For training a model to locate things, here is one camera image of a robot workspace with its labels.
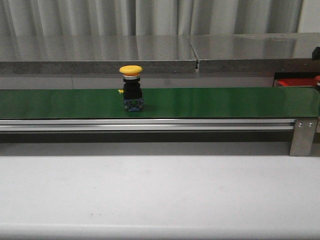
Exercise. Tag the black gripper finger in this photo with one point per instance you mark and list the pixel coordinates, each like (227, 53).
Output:
(316, 54)

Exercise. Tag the grey stone counter slab right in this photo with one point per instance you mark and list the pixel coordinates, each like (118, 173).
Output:
(256, 53)

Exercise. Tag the grey stone counter slab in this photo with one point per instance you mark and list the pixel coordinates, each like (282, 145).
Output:
(256, 53)
(93, 54)

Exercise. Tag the red plastic tray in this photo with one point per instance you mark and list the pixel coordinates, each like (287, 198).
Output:
(296, 82)

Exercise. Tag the green conveyor belt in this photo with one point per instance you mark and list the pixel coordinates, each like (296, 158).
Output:
(224, 103)

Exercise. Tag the grey stone counter slab left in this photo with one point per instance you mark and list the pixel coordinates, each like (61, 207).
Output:
(93, 54)

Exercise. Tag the white pleated curtain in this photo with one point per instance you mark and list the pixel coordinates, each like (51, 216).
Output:
(147, 17)

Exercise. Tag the steel conveyor support bracket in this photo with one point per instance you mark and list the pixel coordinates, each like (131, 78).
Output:
(303, 136)

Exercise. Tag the aluminium conveyor frame rail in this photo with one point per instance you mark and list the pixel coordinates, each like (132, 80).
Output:
(144, 124)

